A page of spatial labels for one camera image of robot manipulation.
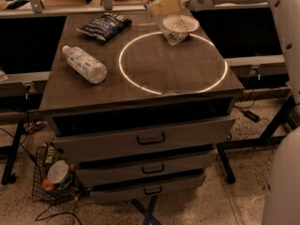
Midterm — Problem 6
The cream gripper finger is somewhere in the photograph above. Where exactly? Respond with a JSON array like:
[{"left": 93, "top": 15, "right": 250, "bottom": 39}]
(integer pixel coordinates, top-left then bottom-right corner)
[{"left": 147, "top": 0, "right": 184, "bottom": 16}]

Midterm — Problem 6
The clear water bottle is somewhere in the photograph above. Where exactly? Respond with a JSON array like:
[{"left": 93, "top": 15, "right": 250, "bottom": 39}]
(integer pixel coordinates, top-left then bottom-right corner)
[{"left": 141, "top": 0, "right": 188, "bottom": 46}]

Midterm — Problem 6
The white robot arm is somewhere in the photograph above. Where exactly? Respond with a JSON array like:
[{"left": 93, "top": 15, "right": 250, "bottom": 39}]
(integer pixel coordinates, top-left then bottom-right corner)
[{"left": 141, "top": 0, "right": 300, "bottom": 225}]

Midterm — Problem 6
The white labelled water bottle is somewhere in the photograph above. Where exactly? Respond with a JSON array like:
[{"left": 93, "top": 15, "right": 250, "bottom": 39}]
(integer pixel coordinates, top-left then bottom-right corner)
[{"left": 62, "top": 45, "right": 107, "bottom": 84}]

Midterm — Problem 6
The white bowl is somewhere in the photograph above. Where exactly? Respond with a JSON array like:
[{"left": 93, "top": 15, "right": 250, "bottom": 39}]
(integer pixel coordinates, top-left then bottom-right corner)
[{"left": 162, "top": 15, "right": 200, "bottom": 33}]

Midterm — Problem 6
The dark blue chip bag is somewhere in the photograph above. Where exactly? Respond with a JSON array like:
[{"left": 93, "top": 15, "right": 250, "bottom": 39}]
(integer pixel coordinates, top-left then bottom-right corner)
[{"left": 77, "top": 12, "right": 131, "bottom": 41}]

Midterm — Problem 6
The grey drawer cabinet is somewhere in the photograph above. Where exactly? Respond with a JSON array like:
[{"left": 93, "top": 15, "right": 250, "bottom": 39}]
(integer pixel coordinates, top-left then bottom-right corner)
[{"left": 39, "top": 11, "right": 244, "bottom": 193}]

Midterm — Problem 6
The black power adapter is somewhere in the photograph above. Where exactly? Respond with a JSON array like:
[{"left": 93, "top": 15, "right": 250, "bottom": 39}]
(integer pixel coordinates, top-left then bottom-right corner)
[{"left": 244, "top": 111, "right": 260, "bottom": 123}]

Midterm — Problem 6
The top grey drawer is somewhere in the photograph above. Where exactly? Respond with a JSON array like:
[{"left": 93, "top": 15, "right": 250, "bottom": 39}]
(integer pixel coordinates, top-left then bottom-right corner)
[{"left": 53, "top": 116, "right": 234, "bottom": 164}]

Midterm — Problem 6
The grey drawer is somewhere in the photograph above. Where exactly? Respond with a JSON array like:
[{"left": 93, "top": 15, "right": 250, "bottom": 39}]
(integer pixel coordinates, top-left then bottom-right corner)
[
  {"left": 53, "top": 116, "right": 234, "bottom": 164},
  {"left": 76, "top": 147, "right": 217, "bottom": 188},
  {"left": 90, "top": 173, "right": 205, "bottom": 204}
]

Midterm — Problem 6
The middle grey drawer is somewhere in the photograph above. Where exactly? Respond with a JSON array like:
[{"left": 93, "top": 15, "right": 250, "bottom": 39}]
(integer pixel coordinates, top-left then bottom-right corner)
[{"left": 76, "top": 147, "right": 217, "bottom": 188}]

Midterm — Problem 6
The bottom grey drawer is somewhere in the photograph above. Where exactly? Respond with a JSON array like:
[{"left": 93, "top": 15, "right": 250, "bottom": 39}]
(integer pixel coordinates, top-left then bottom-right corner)
[{"left": 90, "top": 173, "right": 205, "bottom": 204}]

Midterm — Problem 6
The green snack package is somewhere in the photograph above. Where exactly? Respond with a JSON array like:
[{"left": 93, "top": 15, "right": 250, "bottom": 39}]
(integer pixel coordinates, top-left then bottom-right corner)
[{"left": 43, "top": 144, "right": 60, "bottom": 167}]

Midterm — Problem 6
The white lidded can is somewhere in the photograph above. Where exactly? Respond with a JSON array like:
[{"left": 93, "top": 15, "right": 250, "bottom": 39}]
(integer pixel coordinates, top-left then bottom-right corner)
[{"left": 48, "top": 160, "right": 69, "bottom": 184}]

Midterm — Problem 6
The red apple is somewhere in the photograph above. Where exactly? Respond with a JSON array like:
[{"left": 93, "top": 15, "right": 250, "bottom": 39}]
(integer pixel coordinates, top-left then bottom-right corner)
[{"left": 41, "top": 178, "right": 55, "bottom": 192}]

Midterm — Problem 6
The black left stand leg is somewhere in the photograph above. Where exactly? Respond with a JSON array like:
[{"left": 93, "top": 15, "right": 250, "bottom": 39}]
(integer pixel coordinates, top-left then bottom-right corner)
[{"left": 0, "top": 120, "right": 24, "bottom": 186}]

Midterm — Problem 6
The black table leg frame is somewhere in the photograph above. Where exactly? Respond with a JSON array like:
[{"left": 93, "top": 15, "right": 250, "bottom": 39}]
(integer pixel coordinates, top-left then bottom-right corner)
[{"left": 217, "top": 96, "right": 298, "bottom": 184}]

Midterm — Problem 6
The black wire basket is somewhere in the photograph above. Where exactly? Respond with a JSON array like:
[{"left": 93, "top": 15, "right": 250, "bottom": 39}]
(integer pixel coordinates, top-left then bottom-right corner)
[{"left": 32, "top": 143, "right": 83, "bottom": 203}]

